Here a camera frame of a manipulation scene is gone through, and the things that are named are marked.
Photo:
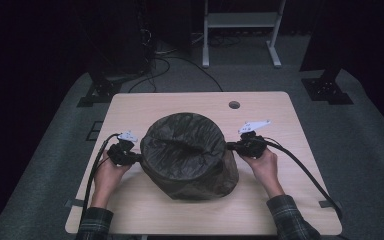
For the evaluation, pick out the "person's right hand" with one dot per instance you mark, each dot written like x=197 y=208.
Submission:
x=266 y=168

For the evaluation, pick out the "person's left hand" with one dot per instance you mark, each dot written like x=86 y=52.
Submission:
x=106 y=178

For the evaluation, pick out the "black floor outlet frame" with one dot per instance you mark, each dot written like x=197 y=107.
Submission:
x=94 y=130

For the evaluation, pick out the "black stand base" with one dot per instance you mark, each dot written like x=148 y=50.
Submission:
x=326 y=90
x=98 y=93

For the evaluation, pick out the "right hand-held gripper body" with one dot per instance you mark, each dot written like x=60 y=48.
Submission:
x=251 y=146

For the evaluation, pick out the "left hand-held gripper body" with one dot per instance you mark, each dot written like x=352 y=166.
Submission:
x=121 y=155

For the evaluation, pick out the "dark equipment tower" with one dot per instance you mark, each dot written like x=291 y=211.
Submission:
x=123 y=36

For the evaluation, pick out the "grey tape strip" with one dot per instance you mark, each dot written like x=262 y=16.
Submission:
x=76 y=202
x=325 y=204

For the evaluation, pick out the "white metal stand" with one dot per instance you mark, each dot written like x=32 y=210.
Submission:
x=241 y=20

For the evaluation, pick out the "black plastic garbage bag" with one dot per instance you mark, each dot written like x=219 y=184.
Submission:
x=186 y=150

